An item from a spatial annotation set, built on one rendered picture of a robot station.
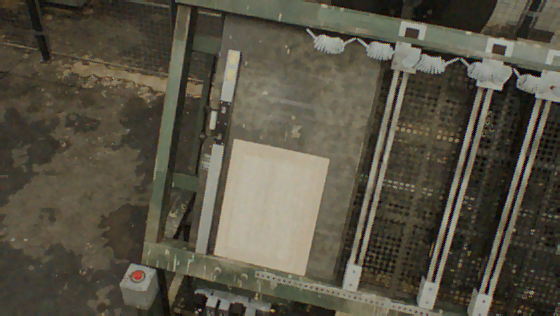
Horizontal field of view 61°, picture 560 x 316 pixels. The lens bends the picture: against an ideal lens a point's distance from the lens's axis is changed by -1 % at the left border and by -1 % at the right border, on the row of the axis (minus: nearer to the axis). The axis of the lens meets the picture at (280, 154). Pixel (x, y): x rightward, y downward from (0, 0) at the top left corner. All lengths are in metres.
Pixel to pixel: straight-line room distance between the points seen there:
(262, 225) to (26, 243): 1.95
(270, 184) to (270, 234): 0.24
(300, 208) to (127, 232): 1.70
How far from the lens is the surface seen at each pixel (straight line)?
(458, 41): 2.06
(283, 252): 2.27
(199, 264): 2.34
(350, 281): 2.24
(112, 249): 3.52
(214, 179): 2.20
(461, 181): 2.16
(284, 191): 2.18
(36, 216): 3.84
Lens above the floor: 2.82
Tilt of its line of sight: 44 degrees down
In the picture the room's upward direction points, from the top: 7 degrees clockwise
